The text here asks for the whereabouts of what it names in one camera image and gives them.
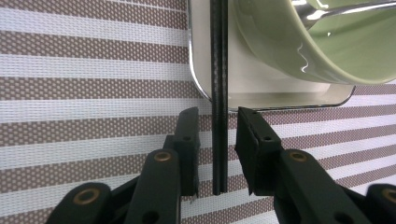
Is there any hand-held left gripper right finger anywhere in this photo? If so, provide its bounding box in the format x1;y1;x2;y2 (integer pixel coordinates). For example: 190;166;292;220
233;106;283;198

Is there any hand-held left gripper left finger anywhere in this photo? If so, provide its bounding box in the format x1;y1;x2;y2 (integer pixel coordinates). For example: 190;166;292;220
163;106;202;198

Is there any white square plate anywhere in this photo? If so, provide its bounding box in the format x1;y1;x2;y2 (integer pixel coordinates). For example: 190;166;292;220
187;0;356;112

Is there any green ceramic bowl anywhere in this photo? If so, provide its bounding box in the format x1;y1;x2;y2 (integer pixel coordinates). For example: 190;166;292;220
228;0;396;86

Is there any silver metal spoon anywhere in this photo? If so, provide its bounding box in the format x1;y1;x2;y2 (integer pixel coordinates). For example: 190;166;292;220
290;0;396;31

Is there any striped woven placemat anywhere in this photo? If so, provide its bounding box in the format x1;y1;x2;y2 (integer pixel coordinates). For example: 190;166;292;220
0;0;396;224

